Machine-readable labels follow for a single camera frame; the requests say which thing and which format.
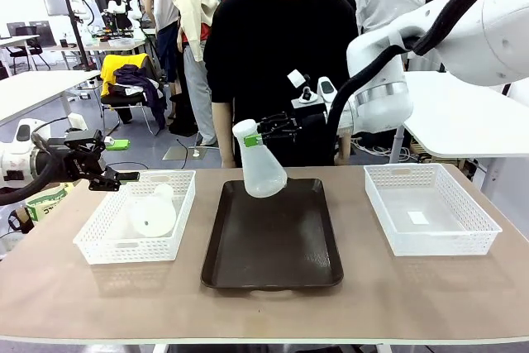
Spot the black left arm cable sleeve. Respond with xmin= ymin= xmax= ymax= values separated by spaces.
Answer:
xmin=0 ymin=156 xmax=64 ymax=207

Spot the white perforated plastic basket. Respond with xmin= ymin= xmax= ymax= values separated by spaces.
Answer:
xmin=73 ymin=169 xmax=198 ymax=265
xmin=364 ymin=163 xmax=503 ymax=258

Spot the dark brown plastic tray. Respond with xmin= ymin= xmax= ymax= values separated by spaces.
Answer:
xmin=200 ymin=176 xmax=346 ymax=292

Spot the mannequin with beige shirt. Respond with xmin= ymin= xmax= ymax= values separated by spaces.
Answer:
xmin=172 ymin=0 xmax=220 ymax=148

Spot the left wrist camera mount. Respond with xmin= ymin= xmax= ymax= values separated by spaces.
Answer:
xmin=64 ymin=112 xmax=89 ymax=133

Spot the grey floor outlet plate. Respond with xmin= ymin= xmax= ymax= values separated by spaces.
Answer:
xmin=161 ymin=145 xmax=207 ymax=162

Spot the white paper label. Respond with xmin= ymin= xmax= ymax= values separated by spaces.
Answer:
xmin=406 ymin=210 xmax=431 ymax=226

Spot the black office chair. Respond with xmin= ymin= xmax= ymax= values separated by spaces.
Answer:
xmin=6 ymin=25 xmax=52 ymax=72

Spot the yellow cloth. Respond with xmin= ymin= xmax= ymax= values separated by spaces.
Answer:
xmin=100 ymin=53 xmax=149 ymax=98

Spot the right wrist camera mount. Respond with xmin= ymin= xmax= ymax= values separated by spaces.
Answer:
xmin=286 ymin=69 xmax=337 ymax=112

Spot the person's left forearm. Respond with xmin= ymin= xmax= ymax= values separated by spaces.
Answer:
xmin=335 ymin=128 xmax=353 ymax=165

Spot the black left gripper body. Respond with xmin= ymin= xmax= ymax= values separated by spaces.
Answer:
xmin=53 ymin=145 xmax=101 ymax=184

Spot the mannequin with grey tank top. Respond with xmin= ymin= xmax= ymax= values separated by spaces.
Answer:
xmin=145 ymin=0 xmax=182 ymax=96

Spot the black arm cable sleeve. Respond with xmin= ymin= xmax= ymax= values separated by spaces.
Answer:
xmin=0 ymin=156 xmax=64 ymax=207
xmin=326 ymin=0 xmax=512 ymax=166

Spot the translucent white conical flask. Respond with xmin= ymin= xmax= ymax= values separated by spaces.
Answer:
xmin=126 ymin=182 xmax=177 ymax=239
xmin=231 ymin=118 xmax=288 ymax=199

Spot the dark purple garment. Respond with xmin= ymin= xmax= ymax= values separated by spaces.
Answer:
xmin=113 ymin=64 xmax=168 ymax=131

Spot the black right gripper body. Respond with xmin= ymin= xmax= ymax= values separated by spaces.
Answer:
xmin=293 ymin=112 xmax=332 ymax=141

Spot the green and white sack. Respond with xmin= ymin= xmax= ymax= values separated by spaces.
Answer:
xmin=25 ymin=184 xmax=74 ymax=222

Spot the black right arm cable sleeve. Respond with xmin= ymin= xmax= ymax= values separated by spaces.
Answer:
xmin=326 ymin=0 xmax=512 ymax=166

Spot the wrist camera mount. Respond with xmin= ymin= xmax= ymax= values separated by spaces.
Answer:
xmin=64 ymin=112 xmax=89 ymax=133
xmin=286 ymin=69 xmax=337 ymax=112

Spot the person in black sweater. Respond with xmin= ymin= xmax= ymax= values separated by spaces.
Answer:
xmin=203 ymin=0 xmax=360 ymax=169

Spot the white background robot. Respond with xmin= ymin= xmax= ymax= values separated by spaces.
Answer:
xmin=106 ymin=0 xmax=142 ymax=40

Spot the white side table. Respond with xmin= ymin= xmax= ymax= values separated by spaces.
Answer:
xmin=0 ymin=70 xmax=102 ymax=126
xmin=401 ymin=70 xmax=529 ymax=160

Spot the person's right forearm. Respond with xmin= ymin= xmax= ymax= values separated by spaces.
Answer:
xmin=212 ymin=100 xmax=236 ymax=169

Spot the black metal chair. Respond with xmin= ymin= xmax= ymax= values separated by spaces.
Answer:
xmin=100 ymin=91 xmax=163 ymax=137

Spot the black camera tripod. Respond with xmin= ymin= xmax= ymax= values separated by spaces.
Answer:
xmin=59 ymin=0 xmax=99 ymax=72

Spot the cluttered background desk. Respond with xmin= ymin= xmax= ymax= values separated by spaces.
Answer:
xmin=41 ymin=34 xmax=159 ymax=69

